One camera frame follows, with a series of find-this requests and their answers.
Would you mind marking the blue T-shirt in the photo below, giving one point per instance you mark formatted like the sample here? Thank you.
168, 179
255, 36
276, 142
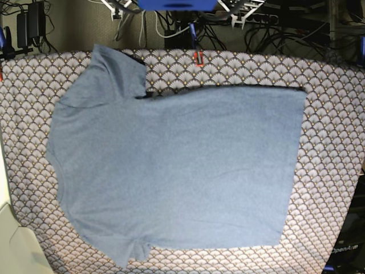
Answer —
209, 168

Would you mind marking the red black table clamp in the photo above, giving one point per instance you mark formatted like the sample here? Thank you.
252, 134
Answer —
199, 58

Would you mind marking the blue clamp behind table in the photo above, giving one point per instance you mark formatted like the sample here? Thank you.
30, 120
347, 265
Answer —
193, 35

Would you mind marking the blue box overhead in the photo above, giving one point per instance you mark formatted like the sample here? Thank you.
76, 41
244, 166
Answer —
178, 5

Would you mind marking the black power strip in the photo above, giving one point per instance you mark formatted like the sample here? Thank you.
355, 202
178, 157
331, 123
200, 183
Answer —
264, 19

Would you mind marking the fan-patterned table cloth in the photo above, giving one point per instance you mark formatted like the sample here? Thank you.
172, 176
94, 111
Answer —
330, 157

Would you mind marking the black power adapter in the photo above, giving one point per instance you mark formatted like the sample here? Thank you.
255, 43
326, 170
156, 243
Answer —
31, 25

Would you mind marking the blue clamp at left edge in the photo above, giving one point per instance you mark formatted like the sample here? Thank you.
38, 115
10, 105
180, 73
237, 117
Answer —
8, 52

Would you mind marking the beige plastic object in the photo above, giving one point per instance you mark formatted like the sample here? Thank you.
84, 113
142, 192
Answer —
20, 249

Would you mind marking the black OpenArm base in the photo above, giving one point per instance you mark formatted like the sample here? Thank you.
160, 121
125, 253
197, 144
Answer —
347, 255

